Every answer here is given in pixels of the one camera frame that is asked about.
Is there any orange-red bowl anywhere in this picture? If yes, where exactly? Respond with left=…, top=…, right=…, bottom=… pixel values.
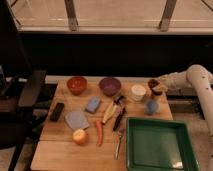
left=67, top=76, right=87, bottom=95

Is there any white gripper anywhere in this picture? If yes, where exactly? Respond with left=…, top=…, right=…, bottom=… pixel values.
left=157, top=75, right=171, bottom=92

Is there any black brush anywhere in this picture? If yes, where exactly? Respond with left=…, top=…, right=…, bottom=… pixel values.
left=114, top=95, right=126, bottom=105

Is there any orange carrot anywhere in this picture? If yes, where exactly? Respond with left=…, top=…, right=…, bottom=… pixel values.
left=95, top=120, right=103, bottom=146

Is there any white cup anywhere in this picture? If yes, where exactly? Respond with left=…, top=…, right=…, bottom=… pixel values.
left=131, top=84, right=146, bottom=101

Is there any black rectangular block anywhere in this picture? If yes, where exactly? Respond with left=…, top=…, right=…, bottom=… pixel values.
left=50, top=103, right=64, bottom=122

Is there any black chair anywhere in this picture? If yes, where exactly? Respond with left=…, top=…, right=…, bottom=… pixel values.
left=0, top=0, right=46, bottom=171

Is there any green plastic tray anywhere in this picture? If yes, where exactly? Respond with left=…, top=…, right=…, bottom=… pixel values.
left=126, top=118, right=200, bottom=171

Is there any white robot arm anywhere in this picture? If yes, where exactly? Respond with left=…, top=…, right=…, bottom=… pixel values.
left=158, top=64, right=213, bottom=137

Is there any apple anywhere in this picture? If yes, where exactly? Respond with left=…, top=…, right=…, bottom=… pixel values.
left=73, top=129, right=88, bottom=145

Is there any grey-blue cloth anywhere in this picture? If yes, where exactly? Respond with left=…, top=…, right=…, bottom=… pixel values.
left=65, top=110, right=89, bottom=130

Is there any blue cup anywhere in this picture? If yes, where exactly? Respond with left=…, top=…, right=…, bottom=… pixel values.
left=145, top=100, right=159, bottom=115

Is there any purple bowl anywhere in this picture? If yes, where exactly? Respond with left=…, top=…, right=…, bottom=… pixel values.
left=99, top=77, right=121, bottom=97

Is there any blue sponge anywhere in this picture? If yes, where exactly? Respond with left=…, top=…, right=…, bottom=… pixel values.
left=85, top=96, right=101, bottom=113

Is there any small metal cup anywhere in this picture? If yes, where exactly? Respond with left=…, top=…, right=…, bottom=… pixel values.
left=151, top=90, right=163, bottom=100

